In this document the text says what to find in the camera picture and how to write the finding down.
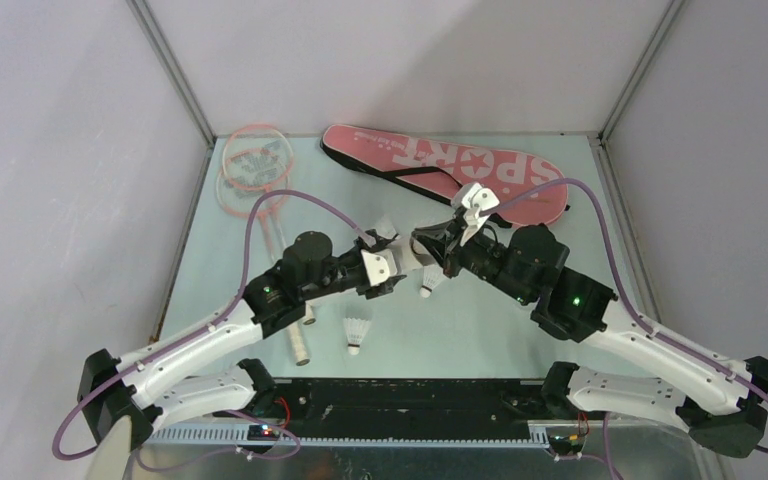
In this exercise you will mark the white shuttlecock beside tube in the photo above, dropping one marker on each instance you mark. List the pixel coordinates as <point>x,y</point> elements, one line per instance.
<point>385,228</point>

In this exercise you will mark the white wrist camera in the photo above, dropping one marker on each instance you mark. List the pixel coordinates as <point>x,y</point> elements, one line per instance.
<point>475,201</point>
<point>379,266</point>

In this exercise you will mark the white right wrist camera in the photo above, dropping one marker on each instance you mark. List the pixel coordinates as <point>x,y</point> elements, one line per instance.
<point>475,201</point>

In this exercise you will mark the pink sport racket bag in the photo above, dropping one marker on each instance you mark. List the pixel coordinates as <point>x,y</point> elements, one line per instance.
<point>433,168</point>

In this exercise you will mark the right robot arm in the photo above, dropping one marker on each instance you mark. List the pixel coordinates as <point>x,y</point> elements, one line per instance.
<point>716,402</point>

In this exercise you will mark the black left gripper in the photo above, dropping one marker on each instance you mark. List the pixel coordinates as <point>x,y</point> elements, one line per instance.
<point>371,292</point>

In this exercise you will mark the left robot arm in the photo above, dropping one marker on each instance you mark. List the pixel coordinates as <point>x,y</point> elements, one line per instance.
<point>159,385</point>

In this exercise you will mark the white shuttlecock tube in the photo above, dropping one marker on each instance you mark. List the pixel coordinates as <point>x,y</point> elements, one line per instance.
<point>408,257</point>

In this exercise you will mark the white shuttlecock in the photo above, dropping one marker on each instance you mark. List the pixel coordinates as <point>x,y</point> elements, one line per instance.
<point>385,228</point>
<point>356,330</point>
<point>433,277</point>

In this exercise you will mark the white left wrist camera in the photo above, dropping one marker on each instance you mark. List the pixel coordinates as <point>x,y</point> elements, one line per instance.
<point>379,266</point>

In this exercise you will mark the white shuttlecock front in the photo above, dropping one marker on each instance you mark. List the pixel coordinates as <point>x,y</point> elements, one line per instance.
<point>356,330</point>

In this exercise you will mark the aluminium front frame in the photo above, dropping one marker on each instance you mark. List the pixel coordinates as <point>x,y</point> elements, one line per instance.
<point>221,447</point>

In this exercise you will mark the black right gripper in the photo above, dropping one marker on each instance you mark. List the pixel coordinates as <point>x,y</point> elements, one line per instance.
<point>448,258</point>

